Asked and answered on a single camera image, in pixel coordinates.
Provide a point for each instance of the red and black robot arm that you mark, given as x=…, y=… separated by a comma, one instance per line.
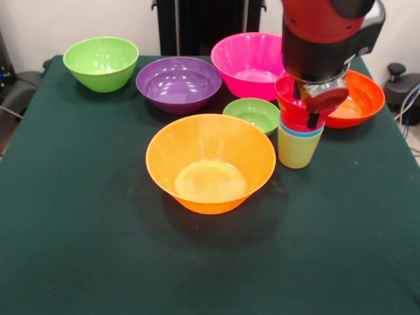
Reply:
x=315, y=39

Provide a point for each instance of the red-orange bowl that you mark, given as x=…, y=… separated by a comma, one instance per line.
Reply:
x=364, y=101

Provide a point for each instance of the black equipment with knob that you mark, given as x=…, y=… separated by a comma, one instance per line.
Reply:
x=405, y=90

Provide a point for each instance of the small red bowl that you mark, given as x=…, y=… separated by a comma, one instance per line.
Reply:
x=288, y=105

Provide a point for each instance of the black table clamp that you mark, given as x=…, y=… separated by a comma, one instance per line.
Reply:
x=47, y=64

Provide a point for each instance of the purple bowl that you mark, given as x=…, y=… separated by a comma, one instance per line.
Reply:
x=178, y=85

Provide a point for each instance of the red cup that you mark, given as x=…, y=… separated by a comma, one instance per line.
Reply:
x=295, y=126

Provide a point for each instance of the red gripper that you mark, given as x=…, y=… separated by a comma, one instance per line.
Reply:
x=325, y=100

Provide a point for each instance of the blue cup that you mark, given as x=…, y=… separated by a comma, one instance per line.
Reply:
x=287, y=133

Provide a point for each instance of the dark green tablecloth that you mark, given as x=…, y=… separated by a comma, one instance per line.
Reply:
x=98, y=256

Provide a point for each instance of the black electronics box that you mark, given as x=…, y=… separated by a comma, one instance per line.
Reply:
x=6, y=72

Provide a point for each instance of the large green bowl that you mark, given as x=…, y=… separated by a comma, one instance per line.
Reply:
x=98, y=55

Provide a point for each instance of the large orange bowl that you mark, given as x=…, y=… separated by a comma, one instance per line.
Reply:
x=210, y=154

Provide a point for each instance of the yellow cup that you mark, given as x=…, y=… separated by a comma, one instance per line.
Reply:
x=297, y=154

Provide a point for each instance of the pink bowl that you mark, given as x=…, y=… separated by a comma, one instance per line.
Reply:
x=246, y=62

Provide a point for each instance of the small green bowl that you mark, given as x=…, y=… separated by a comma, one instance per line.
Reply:
x=252, y=113

